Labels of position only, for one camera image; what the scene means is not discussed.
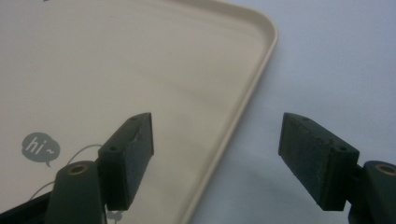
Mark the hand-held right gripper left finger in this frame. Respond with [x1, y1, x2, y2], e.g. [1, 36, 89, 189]
[44, 112, 155, 224]

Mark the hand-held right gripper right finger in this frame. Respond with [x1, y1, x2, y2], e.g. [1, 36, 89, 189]
[277, 112, 396, 224]

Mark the beige plastic tray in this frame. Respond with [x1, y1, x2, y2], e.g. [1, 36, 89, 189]
[0, 0, 279, 224]

